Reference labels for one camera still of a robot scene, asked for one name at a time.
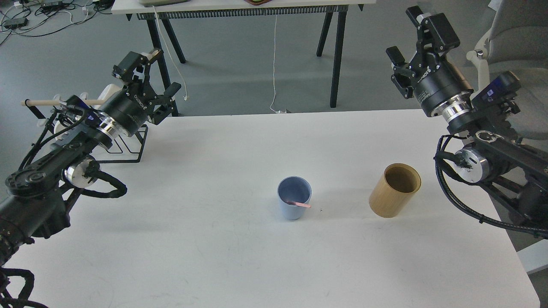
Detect grey office chair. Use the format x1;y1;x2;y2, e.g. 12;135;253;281
467;0;548;140

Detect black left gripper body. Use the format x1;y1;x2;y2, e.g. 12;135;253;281
100;82;168;135

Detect blue plastic cup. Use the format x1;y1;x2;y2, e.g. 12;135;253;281
277;177;313;220

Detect black wire cup rack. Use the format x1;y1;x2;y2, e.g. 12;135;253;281
21;98;148;164

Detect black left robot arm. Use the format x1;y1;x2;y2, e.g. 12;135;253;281
0;48;182;308

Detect bamboo cylindrical holder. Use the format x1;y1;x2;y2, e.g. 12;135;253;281
369;163;422;218

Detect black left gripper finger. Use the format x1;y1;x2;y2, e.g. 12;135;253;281
112;48;163;82
154;82;182;116

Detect pink chopstick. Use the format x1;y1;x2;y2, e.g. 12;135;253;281
286;201;311;208

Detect cables on floor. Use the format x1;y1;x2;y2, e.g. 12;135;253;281
0;0;113;45

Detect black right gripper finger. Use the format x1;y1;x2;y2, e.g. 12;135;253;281
386;46;407;77
405;6;460;58

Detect white background table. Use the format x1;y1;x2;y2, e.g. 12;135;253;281
110;0;370;108

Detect white hanging cable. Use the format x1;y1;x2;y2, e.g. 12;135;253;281
269;15;292;114

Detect white cord with plug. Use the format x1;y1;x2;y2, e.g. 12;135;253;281
151;5;190;102

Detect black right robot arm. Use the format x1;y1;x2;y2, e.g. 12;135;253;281
386;6;547;239

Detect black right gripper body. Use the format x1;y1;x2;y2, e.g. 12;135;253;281
390;41;474;118

